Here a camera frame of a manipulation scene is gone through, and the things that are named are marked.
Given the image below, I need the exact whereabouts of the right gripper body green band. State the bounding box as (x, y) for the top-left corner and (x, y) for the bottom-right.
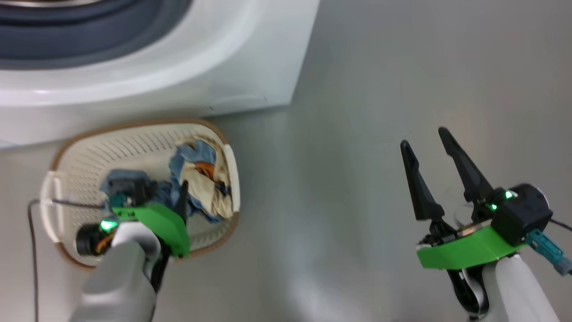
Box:
(416, 199), (529, 270)

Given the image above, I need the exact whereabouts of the cream laundry basket brown rim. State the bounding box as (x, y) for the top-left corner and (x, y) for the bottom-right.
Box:
(40, 119), (241, 269)

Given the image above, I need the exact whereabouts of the teal right camera connector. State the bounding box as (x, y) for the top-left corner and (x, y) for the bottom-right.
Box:
(526, 229), (572, 276)

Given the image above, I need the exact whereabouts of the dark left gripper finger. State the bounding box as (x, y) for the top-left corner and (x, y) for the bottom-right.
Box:
(174, 180), (189, 224)

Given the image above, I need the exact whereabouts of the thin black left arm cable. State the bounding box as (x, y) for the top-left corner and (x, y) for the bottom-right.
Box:
(28, 199), (109, 322)

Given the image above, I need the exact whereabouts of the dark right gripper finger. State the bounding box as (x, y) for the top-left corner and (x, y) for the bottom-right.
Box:
(400, 140), (446, 222)
(438, 127), (495, 203)

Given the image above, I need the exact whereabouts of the white front-load washing machine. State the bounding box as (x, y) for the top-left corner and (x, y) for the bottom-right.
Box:
(0, 0), (320, 148)

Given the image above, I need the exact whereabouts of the blue and cream garment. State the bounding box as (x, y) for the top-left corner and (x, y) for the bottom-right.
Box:
(169, 140), (234, 223)

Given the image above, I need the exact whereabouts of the grey rubber door seal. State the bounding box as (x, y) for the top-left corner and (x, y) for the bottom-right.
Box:
(0, 0), (193, 71)

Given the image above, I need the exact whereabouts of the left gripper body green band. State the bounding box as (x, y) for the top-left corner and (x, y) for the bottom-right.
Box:
(76, 203), (191, 258)

